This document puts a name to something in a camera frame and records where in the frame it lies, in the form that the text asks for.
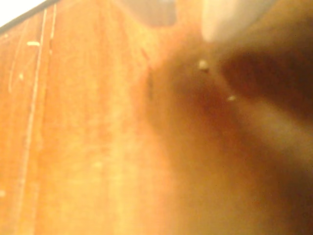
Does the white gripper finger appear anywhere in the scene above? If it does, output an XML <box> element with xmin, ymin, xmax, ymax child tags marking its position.
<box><xmin>127</xmin><ymin>0</ymin><xmax>178</xmax><ymax>27</ymax></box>
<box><xmin>200</xmin><ymin>0</ymin><xmax>269</xmax><ymax>43</ymax></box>

